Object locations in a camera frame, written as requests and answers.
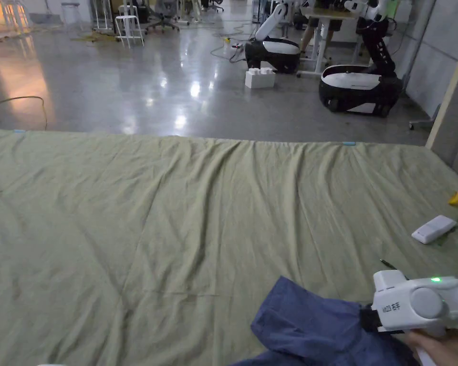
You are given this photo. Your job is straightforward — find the white and black wheeled robot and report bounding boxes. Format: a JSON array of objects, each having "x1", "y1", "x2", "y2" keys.
[
  {"x1": 318, "y1": 0, "x2": 404, "y2": 118},
  {"x1": 244, "y1": 0, "x2": 302, "y2": 74}
]

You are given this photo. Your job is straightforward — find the dark blue shirt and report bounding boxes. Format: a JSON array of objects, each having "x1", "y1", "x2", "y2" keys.
[{"x1": 232, "y1": 276, "x2": 421, "y2": 366}]

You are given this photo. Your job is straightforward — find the white desk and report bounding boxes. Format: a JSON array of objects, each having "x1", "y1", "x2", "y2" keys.
[{"x1": 297, "y1": 7, "x2": 364, "y2": 79}]

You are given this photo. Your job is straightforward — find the grey office chair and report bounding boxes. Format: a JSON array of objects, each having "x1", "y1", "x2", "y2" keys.
[{"x1": 146, "y1": 0, "x2": 181, "y2": 33}]

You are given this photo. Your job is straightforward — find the white metal stool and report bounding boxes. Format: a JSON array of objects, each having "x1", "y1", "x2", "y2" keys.
[
  {"x1": 61, "y1": 1, "x2": 81, "y2": 28},
  {"x1": 114, "y1": 15, "x2": 146, "y2": 49}
]

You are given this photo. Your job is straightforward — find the white remote control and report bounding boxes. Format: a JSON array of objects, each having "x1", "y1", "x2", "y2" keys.
[{"x1": 411, "y1": 214, "x2": 458, "y2": 245}]

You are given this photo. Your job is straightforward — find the bed with pale green sheet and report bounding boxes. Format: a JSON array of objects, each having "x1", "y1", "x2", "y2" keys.
[{"x1": 0, "y1": 129, "x2": 458, "y2": 366}]

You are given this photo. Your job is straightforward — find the person's right hand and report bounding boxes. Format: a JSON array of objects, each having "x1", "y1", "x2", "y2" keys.
[{"x1": 404, "y1": 329, "x2": 458, "y2": 366}]

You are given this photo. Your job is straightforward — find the white foam box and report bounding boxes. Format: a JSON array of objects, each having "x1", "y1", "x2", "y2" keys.
[{"x1": 245, "y1": 67, "x2": 277, "y2": 90}]

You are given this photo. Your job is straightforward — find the grey padded headboard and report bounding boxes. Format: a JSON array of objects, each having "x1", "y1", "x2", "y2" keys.
[{"x1": 425, "y1": 49, "x2": 458, "y2": 184}]

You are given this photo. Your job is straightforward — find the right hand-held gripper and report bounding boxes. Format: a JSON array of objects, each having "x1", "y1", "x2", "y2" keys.
[{"x1": 360, "y1": 269, "x2": 458, "y2": 366}]

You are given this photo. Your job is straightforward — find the yellow floor cable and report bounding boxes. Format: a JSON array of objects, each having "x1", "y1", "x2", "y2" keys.
[{"x1": 0, "y1": 95, "x2": 49, "y2": 131}]

